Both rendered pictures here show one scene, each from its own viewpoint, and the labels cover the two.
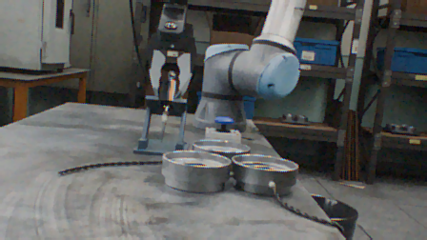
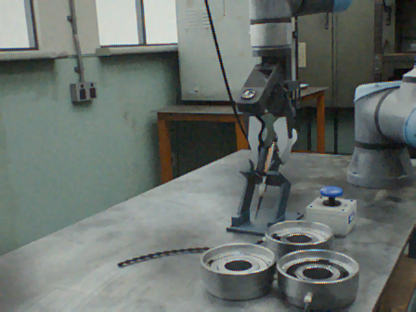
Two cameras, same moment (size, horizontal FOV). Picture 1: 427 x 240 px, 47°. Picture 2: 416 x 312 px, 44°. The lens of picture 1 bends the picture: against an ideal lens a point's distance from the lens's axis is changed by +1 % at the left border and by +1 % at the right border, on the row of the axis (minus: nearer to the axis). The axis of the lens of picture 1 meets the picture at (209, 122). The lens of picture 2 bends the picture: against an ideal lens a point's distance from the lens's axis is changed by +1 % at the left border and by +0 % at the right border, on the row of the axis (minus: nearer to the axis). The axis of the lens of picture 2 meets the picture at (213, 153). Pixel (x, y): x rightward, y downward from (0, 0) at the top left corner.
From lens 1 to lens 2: 0.37 m
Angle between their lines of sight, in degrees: 31
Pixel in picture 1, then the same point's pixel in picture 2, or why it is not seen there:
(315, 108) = not seen: outside the picture
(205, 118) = (357, 171)
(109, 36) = (350, 46)
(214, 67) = (362, 111)
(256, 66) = (401, 110)
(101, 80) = (344, 95)
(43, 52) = not seen: hidden behind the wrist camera
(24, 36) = (244, 69)
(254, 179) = (290, 290)
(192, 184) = (220, 290)
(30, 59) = not seen: hidden behind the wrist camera
